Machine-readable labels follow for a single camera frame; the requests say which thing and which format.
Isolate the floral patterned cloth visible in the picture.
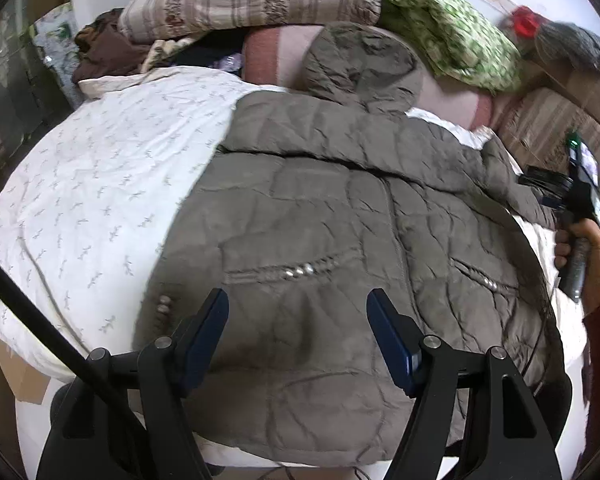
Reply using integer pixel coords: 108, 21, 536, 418
32, 5, 81, 106

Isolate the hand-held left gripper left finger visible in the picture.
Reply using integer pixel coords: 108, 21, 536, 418
36, 287, 230, 480

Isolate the pink blanket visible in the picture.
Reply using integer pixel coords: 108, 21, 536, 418
242, 24, 496, 131

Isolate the cream cloth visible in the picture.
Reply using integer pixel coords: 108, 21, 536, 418
140, 35, 201, 73

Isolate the white leaf-print bed sheet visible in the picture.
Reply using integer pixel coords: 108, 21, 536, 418
0, 67, 588, 463

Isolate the green patterned blanket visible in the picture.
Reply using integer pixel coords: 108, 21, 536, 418
365, 0, 526, 93

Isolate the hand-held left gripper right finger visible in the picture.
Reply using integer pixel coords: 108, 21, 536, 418
366, 287, 563, 480

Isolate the black cable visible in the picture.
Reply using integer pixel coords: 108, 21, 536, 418
0, 249, 151, 480

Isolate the cardboard box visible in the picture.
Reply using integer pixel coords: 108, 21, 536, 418
0, 340, 51, 403

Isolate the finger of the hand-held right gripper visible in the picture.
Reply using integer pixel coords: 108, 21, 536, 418
517, 165, 573, 207

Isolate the brown cloth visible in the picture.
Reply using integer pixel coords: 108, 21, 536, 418
71, 10, 156, 86

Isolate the grey fabric item red trim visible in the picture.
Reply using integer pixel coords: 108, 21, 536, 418
500, 5, 600, 81

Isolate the grey-brown quilted jacket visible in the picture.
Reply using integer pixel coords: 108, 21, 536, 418
132, 22, 573, 468

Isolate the large striped floral cushion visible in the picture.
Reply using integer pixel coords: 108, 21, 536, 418
495, 85, 600, 211

